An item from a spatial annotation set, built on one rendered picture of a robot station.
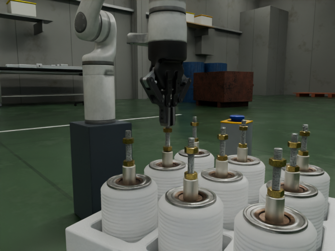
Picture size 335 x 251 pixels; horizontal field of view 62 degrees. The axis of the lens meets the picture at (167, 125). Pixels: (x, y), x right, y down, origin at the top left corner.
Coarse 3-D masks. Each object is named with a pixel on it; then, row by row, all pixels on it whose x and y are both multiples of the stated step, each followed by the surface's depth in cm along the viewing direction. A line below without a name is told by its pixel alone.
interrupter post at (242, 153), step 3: (237, 147) 61; (237, 150) 60; (240, 150) 60; (243, 150) 59; (246, 150) 60; (237, 153) 61; (240, 153) 60; (243, 153) 60; (246, 153) 60; (237, 156) 61; (240, 156) 60; (243, 156) 60; (246, 156) 60; (237, 159) 61; (240, 159) 60; (243, 159) 60; (246, 159) 60
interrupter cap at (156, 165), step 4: (156, 160) 60; (160, 160) 60; (176, 160) 60; (180, 160) 60; (152, 164) 57; (156, 164) 57; (160, 164) 58; (176, 164) 57; (180, 164) 57; (184, 164) 57; (152, 168) 55; (156, 168) 54; (160, 168) 54; (164, 168) 54; (168, 168) 54; (172, 168) 54; (176, 168) 54; (180, 168) 55
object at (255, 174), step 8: (232, 168) 57; (240, 168) 57; (248, 168) 57; (256, 168) 57; (264, 168) 58; (248, 176) 56; (256, 176) 57; (264, 176) 60; (248, 184) 57; (256, 184) 57; (248, 192) 57; (256, 192) 57; (248, 200) 57; (256, 200) 58
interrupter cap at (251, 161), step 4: (228, 156) 63; (232, 156) 63; (236, 156) 63; (248, 156) 63; (252, 156) 63; (228, 160) 60; (232, 160) 60; (236, 160) 61; (248, 160) 61; (252, 160) 60; (256, 160) 60; (236, 164) 58; (240, 164) 57; (244, 164) 57; (248, 164) 57; (252, 164) 57; (256, 164) 58
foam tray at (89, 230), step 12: (96, 216) 50; (72, 228) 46; (84, 228) 46; (96, 228) 49; (324, 228) 47; (72, 240) 46; (84, 240) 44; (96, 240) 43; (108, 240) 43; (120, 240) 43; (144, 240) 43; (156, 240) 44; (228, 240) 44; (324, 240) 43
